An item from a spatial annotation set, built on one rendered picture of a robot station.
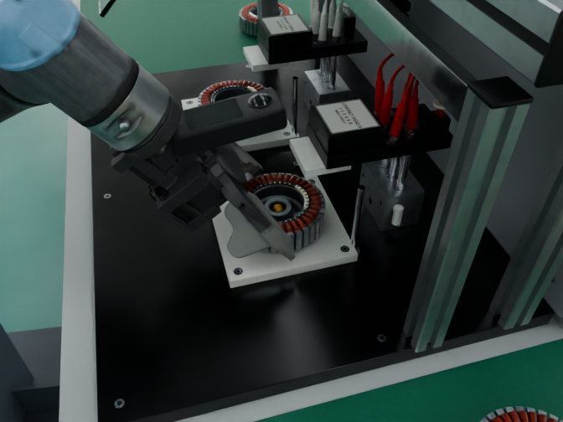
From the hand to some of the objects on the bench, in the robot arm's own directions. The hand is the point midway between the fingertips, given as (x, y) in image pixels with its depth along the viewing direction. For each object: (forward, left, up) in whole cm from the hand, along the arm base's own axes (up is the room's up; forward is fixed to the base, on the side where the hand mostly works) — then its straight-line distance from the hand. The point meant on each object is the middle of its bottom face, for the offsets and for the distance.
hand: (281, 211), depth 63 cm
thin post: (+8, -5, -2) cm, 10 cm away
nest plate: (0, 0, -3) cm, 3 cm away
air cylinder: (+11, +26, -4) cm, 28 cm away
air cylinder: (+14, +2, -2) cm, 14 cm away
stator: (0, 0, -2) cm, 2 cm away
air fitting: (+14, -3, -1) cm, 14 cm away
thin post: (+5, +19, -4) cm, 20 cm away
